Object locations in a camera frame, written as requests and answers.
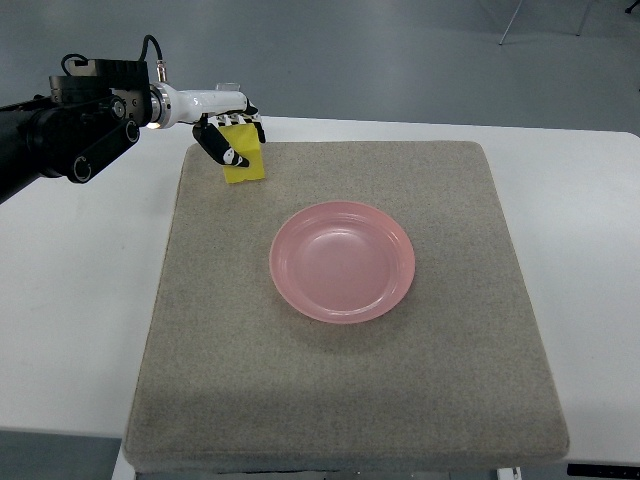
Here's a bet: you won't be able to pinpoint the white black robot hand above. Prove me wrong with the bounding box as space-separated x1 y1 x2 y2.
152 83 266 169

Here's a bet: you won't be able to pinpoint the yellow foam block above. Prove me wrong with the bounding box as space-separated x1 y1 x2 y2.
219 124 265 185

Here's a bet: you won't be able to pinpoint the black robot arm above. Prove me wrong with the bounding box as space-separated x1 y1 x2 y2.
1 35 166 201

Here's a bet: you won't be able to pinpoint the pink plate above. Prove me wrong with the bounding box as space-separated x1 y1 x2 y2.
269 201 416 325

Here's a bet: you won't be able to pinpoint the beige fabric mat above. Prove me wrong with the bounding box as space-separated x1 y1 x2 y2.
123 141 570 473

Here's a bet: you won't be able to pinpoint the metal chair legs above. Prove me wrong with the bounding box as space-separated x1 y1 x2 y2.
497 1 639 46

